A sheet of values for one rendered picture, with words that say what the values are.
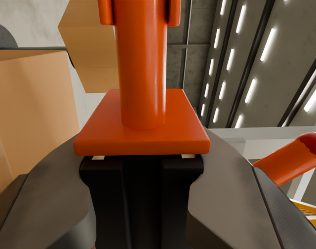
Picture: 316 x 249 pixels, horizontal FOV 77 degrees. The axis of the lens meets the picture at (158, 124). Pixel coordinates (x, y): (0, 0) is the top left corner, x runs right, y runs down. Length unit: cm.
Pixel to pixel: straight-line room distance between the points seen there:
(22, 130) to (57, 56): 13
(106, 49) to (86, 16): 23
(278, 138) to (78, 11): 157
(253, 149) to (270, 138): 13
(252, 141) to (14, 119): 132
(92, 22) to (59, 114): 121
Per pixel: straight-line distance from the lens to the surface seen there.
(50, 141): 30
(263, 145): 148
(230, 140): 131
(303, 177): 326
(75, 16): 159
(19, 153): 24
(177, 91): 15
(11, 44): 219
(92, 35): 148
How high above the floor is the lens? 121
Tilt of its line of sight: 1 degrees up
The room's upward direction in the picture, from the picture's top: 88 degrees clockwise
